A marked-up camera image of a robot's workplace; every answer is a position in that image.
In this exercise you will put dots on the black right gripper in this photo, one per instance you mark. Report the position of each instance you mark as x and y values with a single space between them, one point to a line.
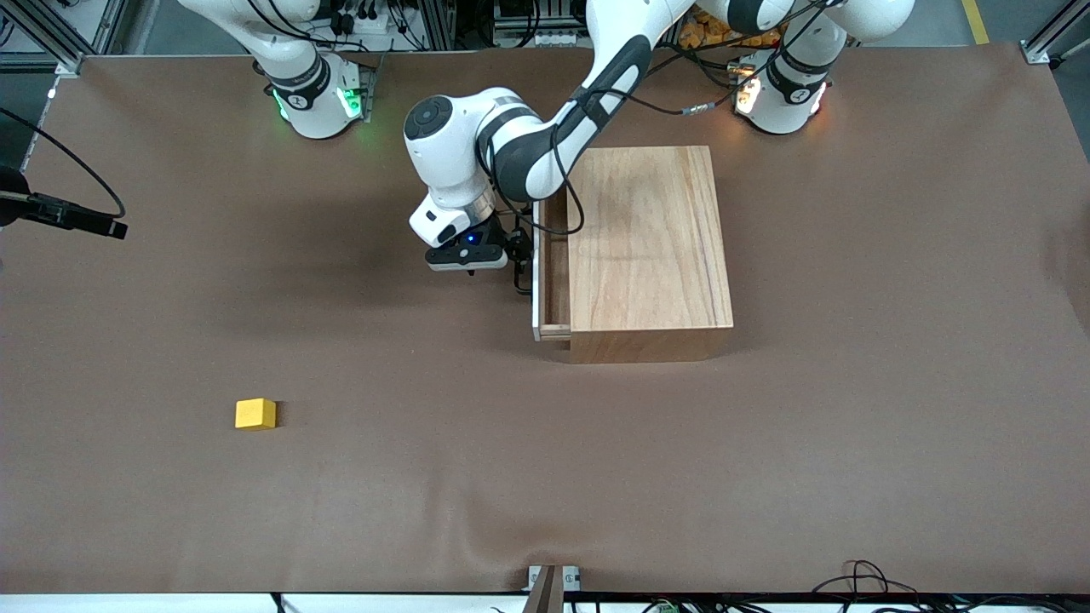
53 209

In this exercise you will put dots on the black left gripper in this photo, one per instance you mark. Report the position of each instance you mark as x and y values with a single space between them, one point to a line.
496 232

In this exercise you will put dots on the yellow wooden block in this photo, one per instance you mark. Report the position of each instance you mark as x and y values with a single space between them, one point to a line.
254 414

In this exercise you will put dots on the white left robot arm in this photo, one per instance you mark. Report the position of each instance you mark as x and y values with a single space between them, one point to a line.
528 145

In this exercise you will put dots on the wooden drawer cabinet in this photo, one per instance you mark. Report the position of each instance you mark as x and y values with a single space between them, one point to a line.
647 247

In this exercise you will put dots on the brown table mat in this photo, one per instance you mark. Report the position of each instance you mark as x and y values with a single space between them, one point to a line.
341 340

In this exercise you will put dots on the white power strip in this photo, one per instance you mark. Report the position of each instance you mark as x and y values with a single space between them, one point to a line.
558 38

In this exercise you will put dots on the pile of orange objects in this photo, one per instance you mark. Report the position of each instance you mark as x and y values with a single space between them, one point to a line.
715 34

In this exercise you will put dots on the yellow floor tape strip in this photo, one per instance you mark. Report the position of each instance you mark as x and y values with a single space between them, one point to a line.
978 21

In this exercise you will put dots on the aluminium frame profile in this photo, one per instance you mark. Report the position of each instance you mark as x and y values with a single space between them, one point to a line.
43 38
1056 38

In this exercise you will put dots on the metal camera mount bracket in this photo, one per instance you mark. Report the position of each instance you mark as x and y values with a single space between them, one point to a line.
552 581

